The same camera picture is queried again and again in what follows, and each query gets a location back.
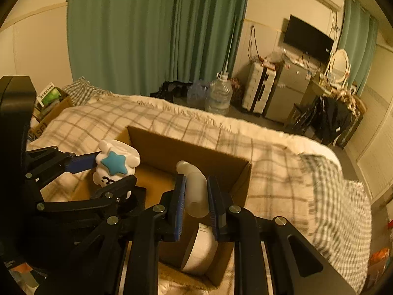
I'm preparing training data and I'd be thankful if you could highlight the white plastic bottle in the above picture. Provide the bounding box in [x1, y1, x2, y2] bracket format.
[176, 160, 211, 217]

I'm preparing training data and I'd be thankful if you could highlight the vanity desk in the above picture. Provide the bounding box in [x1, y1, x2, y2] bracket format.
[309, 77, 366, 120]

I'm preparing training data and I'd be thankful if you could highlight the grey mini fridge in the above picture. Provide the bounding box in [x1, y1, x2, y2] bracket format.
[264, 58, 314, 122]

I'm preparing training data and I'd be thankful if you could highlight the black wall television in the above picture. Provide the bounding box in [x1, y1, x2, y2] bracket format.
[283, 15, 335, 64]

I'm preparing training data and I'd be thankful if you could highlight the white oval mirror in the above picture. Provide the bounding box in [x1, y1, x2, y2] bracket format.
[326, 49, 351, 84]

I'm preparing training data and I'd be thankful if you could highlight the clear plastic bag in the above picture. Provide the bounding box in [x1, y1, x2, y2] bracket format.
[186, 80, 210, 107]

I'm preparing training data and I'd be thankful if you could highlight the black hanging cable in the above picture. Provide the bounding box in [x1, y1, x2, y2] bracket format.
[248, 25, 259, 62]

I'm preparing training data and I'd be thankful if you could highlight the plaid blanket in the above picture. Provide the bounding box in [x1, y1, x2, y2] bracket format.
[26, 94, 373, 295]

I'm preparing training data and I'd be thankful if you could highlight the orange packet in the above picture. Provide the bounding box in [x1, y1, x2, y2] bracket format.
[369, 247, 391, 271]

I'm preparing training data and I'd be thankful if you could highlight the narrow green curtain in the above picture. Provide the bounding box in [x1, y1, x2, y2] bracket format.
[336, 0, 379, 93]

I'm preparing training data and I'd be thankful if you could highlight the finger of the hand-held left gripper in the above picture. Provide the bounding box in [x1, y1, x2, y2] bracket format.
[34, 175, 138, 219]
[26, 145, 102, 189]

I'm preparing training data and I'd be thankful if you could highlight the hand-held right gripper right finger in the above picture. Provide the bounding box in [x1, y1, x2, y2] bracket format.
[206, 175, 357, 295]

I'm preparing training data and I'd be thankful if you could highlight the white toy with blue star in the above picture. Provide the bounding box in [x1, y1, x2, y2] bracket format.
[92, 140, 141, 198]

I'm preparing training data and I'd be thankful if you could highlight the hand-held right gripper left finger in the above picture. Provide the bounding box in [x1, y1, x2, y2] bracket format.
[61, 174, 188, 295]

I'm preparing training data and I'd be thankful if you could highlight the dark clothes pile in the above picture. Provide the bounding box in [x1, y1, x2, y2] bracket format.
[150, 81, 193, 102]

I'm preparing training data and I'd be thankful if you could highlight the plaid pillow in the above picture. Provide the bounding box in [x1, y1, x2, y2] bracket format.
[63, 77, 106, 105]

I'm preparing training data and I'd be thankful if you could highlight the black bag on chair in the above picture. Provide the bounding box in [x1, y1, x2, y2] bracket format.
[291, 95, 353, 147]

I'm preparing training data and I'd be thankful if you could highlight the wide green curtain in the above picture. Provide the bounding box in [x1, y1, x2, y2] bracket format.
[67, 0, 251, 98]

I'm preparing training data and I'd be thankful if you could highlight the clear water jug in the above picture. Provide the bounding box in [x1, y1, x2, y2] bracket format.
[204, 71, 233, 115]

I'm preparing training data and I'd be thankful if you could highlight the green printed packet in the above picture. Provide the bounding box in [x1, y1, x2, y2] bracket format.
[39, 83, 62, 107]

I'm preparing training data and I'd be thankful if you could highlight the small cardboard box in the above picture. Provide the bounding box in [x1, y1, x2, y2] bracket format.
[29, 88, 74, 142]

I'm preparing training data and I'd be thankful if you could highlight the white tape roll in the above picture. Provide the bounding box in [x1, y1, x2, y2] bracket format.
[181, 223, 220, 276]

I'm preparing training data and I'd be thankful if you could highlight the large cardboard box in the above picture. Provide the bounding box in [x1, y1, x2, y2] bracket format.
[72, 125, 253, 287]

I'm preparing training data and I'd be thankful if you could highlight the white suitcase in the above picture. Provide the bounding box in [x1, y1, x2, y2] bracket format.
[241, 60, 276, 114]

